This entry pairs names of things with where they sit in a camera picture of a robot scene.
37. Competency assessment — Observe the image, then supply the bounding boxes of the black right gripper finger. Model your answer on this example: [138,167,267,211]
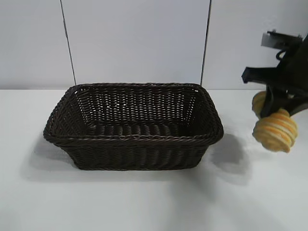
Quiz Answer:
[287,95,308,116]
[261,86,278,119]

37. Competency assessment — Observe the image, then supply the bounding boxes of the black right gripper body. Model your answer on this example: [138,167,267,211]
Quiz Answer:
[242,33,308,102]

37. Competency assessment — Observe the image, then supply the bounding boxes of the long striped bread roll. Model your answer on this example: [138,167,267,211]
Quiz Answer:
[251,92,298,154]

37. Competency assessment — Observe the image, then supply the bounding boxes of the dark brown wicker basket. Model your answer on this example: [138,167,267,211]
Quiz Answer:
[43,82,224,171]

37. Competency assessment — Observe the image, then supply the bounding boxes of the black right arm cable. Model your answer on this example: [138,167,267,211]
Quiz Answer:
[275,49,291,61]

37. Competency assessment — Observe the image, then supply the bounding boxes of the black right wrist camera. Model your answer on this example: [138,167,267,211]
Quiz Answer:
[261,30,304,49]

